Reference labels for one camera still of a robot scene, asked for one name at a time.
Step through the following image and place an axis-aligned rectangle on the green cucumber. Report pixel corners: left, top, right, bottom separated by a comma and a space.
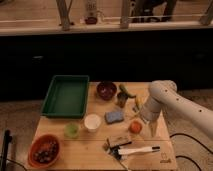
119, 84, 136, 98

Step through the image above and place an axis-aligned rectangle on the dark red bowl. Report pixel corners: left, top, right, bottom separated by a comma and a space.
96, 81, 117, 101

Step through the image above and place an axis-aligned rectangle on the small wooden block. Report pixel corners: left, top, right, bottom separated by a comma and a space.
107, 134, 132, 147

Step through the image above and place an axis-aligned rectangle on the white handled brush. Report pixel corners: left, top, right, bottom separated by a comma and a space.
118, 146, 160, 155

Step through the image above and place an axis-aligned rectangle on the black cable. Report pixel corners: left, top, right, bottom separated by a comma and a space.
169, 132, 213, 171

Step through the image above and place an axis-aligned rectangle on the green plastic tray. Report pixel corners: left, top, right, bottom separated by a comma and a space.
42, 75, 89, 119

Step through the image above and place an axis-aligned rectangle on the dark metal cup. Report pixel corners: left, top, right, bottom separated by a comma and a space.
117, 92, 128, 108

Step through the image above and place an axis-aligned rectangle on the orange bowl with contents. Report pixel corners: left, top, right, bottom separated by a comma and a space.
28, 134, 60, 169

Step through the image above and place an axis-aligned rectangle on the red apple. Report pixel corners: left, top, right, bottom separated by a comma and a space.
129, 121, 142, 134

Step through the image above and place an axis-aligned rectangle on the blue sponge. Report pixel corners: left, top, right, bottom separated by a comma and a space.
105, 111, 124, 124

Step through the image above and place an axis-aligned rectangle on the white paper cup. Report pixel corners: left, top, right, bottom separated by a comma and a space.
84, 114, 101, 132

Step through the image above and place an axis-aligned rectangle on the small green cup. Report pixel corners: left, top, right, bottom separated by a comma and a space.
64, 123, 79, 138

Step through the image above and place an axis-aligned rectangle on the yellow banana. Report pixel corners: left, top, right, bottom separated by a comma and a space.
135, 96, 142, 111

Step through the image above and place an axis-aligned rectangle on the small wooden table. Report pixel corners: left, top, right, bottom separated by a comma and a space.
23, 81, 179, 171

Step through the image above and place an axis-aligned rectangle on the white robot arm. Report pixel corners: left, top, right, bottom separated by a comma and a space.
139, 80, 213, 140

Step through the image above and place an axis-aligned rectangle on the black stand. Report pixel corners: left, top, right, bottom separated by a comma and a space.
0, 130, 12, 171

